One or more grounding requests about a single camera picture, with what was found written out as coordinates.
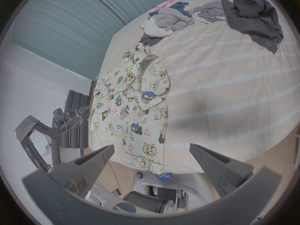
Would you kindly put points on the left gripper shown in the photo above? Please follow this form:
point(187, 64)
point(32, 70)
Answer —
point(76, 120)

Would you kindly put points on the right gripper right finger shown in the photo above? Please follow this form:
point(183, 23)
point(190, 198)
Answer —
point(222, 170)

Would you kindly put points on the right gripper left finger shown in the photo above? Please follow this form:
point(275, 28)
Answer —
point(84, 172)

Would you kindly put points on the white printed pyjama top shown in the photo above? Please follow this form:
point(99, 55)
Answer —
point(131, 106)

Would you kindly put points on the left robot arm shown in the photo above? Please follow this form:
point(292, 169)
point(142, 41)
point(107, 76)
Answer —
point(25, 128)

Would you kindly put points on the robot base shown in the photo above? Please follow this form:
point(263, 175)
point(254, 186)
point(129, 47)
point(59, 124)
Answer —
point(164, 191)

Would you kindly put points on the bed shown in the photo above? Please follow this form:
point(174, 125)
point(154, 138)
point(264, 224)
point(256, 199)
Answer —
point(222, 90)

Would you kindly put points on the pile of clothes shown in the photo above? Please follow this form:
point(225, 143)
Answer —
point(164, 24)

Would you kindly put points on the black chest of drawers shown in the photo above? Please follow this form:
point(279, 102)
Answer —
point(77, 135)

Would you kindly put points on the black garment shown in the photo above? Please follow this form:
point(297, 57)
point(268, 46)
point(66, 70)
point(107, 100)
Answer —
point(255, 22)

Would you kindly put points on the grey garment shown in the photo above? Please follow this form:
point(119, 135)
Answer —
point(208, 12)

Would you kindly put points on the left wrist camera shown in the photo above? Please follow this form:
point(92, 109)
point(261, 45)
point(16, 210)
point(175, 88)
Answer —
point(69, 114)

